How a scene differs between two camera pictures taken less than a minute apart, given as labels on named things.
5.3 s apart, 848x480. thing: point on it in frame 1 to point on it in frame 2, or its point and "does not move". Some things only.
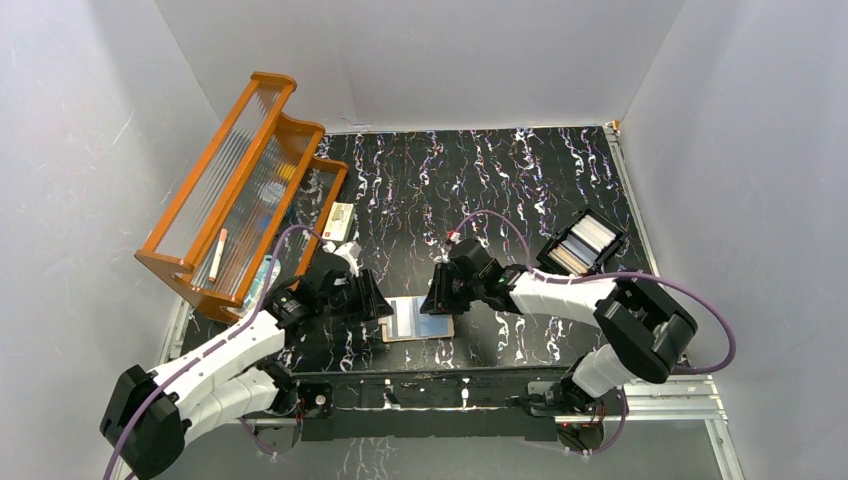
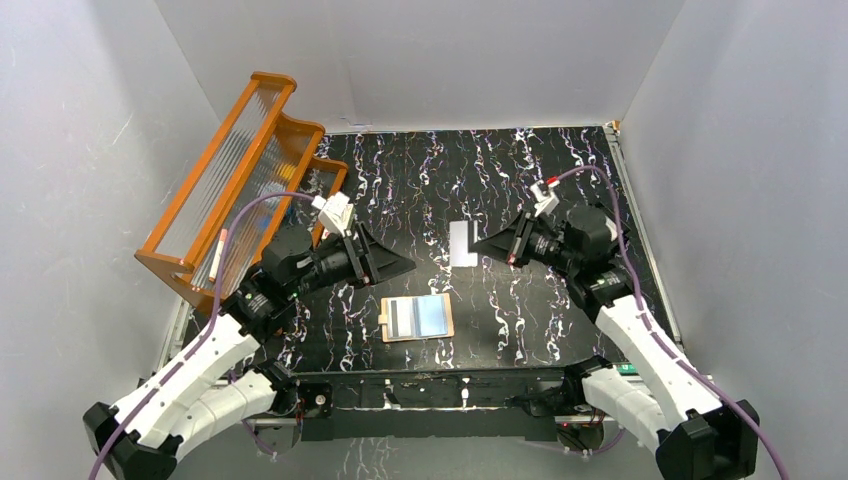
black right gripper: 439,299 to 507,244
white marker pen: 214,269 does not move
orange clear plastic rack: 248,207 does not move
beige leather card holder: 409,323 does not move
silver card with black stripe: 404,321 does not move
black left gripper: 353,291 to 359,254
